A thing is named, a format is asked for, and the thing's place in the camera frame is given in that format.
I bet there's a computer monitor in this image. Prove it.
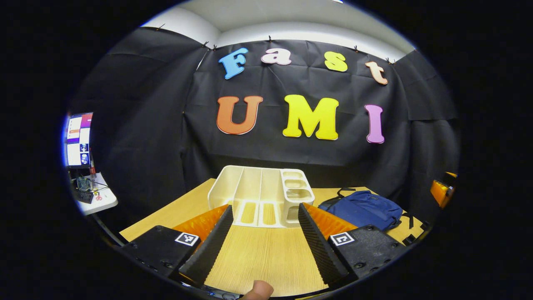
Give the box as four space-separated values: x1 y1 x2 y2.
65 112 93 168

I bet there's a blue schoolbag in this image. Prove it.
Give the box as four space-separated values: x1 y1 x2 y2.
319 187 429 244

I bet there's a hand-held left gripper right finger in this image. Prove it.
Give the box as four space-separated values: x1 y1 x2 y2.
297 202 407 287

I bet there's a white side table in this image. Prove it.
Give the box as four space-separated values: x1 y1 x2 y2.
73 173 118 215

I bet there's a white plastic bookshelf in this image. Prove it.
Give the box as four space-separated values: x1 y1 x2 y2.
207 165 316 228

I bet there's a black backdrop cloth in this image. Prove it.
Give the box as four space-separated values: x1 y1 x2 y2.
71 27 461 234

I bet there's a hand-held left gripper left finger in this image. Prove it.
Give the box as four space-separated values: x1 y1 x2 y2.
120 203 234 289

